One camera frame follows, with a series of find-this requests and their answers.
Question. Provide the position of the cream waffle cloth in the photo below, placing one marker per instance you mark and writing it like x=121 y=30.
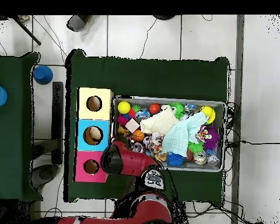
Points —
x=157 y=122

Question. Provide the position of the brown plush dog toy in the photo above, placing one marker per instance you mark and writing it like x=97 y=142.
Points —
x=123 y=131

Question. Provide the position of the colourful paper wad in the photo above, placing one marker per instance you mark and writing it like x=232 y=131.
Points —
x=155 y=143

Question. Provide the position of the mint green cloth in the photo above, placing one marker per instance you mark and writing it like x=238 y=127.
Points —
x=179 y=137

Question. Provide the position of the red robot arm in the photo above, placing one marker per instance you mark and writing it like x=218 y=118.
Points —
x=135 y=161

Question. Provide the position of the wooden box with three holes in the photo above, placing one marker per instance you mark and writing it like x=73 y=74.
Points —
x=93 y=136

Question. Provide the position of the wooden cube block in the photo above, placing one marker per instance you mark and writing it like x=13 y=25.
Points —
x=132 y=125

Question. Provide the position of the small orange basketball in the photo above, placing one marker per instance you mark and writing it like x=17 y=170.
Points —
x=138 y=135

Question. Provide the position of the red orange ball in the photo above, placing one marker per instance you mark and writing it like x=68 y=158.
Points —
x=154 y=108

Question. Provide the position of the plain yellow ball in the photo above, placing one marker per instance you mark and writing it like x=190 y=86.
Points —
x=124 y=107

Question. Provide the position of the green furry toy with eyes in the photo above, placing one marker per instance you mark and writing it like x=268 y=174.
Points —
x=178 y=109

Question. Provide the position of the blue spiky ball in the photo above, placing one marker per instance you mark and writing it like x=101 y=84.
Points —
x=175 y=159

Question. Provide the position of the purple spiky monster toy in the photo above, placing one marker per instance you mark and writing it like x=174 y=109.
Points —
x=212 y=137

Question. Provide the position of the black upright panel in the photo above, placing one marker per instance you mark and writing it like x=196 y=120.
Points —
x=57 y=121

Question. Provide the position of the dark stand base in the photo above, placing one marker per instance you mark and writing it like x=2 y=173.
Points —
x=45 y=173

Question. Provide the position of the blue plastic cup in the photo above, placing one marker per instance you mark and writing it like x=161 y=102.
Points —
x=43 y=74

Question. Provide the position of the black round base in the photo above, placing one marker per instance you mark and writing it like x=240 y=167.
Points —
x=163 y=17

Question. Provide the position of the person's foot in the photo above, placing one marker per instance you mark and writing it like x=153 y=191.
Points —
x=77 y=23

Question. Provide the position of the dark green side table cloth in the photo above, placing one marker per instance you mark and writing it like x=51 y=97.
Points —
x=11 y=163

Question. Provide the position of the black tripod leg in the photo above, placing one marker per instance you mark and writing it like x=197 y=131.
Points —
x=28 y=31

